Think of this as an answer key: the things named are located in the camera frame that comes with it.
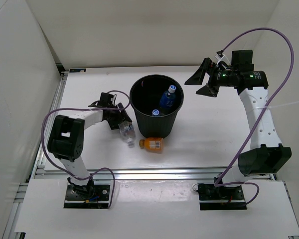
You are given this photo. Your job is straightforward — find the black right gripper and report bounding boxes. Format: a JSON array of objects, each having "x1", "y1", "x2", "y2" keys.
[{"x1": 184, "y1": 58, "x2": 237, "y2": 98}]

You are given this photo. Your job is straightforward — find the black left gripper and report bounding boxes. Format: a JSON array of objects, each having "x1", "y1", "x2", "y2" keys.
[{"x1": 106, "y1": 103, "x2": 132, "y2": 130}]

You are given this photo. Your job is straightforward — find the orange white label clear bottle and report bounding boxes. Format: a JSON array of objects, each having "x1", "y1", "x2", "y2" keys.
[{"x1": 119, "y1": 121, "x2": 136, "y2": 148}]

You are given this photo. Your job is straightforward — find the blue label plastic bottle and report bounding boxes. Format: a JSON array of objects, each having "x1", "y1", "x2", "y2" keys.
[{"x1": 159, "y1": 85, "x2": 176, "y2": 115}]

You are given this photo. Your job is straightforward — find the orange juice bottle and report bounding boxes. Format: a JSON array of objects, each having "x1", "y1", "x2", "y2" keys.
[{"x1": 139, "y1": 137, "x2": 163, "y2": 152}]

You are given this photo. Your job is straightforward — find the clear unlabelled plastic bottle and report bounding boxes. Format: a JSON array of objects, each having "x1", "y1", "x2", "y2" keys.
[{"x1": 151, "y1": 109, "x2": 164, "y2": 117}]

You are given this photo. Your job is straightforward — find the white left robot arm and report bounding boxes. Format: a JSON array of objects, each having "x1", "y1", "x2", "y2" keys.
[{"x1": 47, "y1": 103, "x2": 132, "y2": 199}]

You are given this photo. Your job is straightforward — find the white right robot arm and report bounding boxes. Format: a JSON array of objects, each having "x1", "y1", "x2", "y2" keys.
[{"x1": 185, "y1": 57, "x2": 292, "y2": 199}]

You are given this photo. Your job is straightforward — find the black plastic waste bin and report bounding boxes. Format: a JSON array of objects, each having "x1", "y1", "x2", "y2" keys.
[{"x1": 130, "y1": 74, "x2": 184, "y2": 138}]

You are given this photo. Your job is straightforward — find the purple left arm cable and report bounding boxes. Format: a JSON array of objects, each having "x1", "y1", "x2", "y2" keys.
[{"x1": 41, "y1": 90, "x2": 133, "y2": 209}]

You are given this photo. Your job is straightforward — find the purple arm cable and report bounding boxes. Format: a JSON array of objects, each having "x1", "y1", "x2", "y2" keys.
[
  {"x1": 213, "y1": 27, "x2": 295, "y2": 206},
  {"x1": 41, "y1": 90, "x2": 133, "y2": 209}
]

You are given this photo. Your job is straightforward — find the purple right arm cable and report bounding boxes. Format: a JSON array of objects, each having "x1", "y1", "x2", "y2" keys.
[{"x1": 213, "y1": 27, "x2": 295, "y2": 206}]

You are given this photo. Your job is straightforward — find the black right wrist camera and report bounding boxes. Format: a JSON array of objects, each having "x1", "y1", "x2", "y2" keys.
[{"x1": 231, "y1": 50, "x2": 254, "y2": 72}]

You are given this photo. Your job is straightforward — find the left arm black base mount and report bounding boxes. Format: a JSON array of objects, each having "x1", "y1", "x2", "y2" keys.
[{"x1": 63, "y1": 177, "x2": 111, "y2": 209}]

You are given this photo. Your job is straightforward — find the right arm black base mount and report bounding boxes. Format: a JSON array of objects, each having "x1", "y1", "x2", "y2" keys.
[{"x1": 192, "y1": 183, "x2": 247, "y2": 211}]

